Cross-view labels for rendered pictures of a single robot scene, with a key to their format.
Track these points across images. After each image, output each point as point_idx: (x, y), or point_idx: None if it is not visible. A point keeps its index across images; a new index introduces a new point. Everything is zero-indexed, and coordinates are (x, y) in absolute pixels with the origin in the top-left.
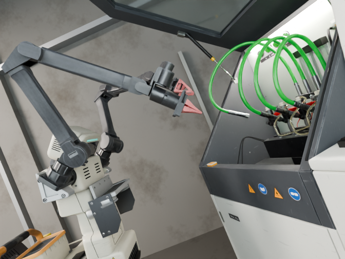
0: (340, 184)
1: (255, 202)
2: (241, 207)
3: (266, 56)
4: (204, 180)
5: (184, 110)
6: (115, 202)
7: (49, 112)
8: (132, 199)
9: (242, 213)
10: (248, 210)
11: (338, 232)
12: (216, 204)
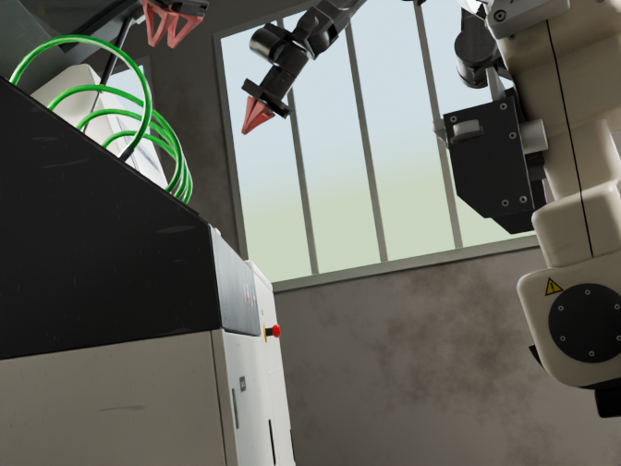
0: (257, 284)
1: (248, 322)
2: (244, 344)
3: None
4: (216, 275)
5: (273, 116)
6: (524, 160)
7: None
8: (464, 188)
9: (245, 360)
10: (247, 346)
11: (261, 337)
12: (229, 363)
